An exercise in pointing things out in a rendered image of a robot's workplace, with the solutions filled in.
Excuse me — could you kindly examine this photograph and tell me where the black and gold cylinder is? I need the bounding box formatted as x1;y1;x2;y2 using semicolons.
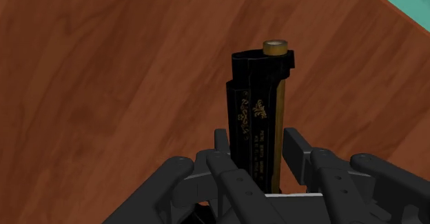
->
225;39;296;194

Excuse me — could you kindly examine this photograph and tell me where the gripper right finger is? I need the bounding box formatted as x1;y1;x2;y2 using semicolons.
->
283;127;430;224

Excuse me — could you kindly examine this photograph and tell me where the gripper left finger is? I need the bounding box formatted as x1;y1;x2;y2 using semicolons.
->
102;128;286;224

